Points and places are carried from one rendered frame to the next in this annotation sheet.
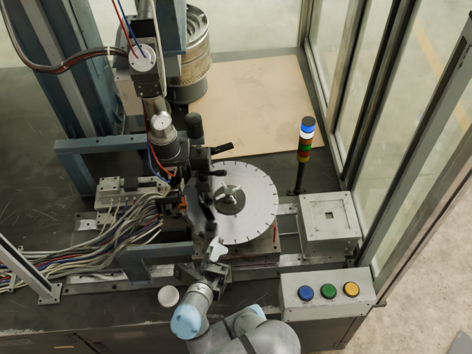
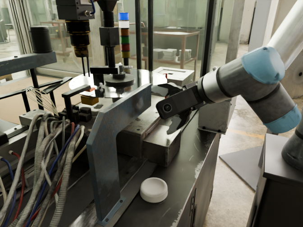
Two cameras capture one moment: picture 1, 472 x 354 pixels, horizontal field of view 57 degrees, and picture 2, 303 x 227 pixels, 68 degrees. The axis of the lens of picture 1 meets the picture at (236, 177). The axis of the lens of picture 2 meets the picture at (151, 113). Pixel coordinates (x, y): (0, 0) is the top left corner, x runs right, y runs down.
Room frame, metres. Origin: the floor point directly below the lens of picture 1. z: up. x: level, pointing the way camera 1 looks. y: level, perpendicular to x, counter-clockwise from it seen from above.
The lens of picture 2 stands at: (0.33, 0.63, 1.17)
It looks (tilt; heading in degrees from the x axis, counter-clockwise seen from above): 25 degrees down; 298
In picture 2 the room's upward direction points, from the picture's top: straight up
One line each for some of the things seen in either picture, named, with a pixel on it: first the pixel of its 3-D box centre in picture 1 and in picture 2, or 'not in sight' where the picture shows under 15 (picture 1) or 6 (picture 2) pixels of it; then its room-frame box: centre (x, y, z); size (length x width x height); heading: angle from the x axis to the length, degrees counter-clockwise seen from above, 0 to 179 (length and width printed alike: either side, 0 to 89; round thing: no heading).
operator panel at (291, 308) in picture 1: (324, 295); (220, 101); (0.48, -0.26, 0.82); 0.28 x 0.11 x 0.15; 92
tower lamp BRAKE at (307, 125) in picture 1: (307, 124); (123, 16); (0.93, -0.24, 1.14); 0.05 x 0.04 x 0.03; 2
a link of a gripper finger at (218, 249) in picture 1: (218, 248); (163, 87); (0.59, 0.06, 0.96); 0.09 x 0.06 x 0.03; 163
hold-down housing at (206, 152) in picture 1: (201, 168); (107, 8); (0.75, 0.10, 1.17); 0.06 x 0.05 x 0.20; 83
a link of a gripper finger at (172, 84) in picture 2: (208, 260); (170, 91); (0.55, 0.10, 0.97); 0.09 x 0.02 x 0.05; 163
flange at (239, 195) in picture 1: (229, 197); (118, 76); (0.78, 0.03, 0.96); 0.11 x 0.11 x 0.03
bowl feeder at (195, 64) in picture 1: (177, 58); not in sight; (1.54, 0.23, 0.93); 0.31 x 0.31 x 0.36
